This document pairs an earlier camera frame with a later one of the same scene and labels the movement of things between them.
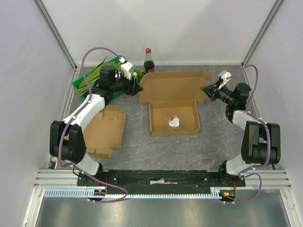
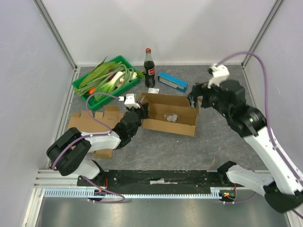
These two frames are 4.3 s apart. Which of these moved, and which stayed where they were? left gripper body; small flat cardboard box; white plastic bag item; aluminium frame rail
Moved: left gripper body; white plastic bag item
Stayed: aluminium frame rail; small flat cardboard box
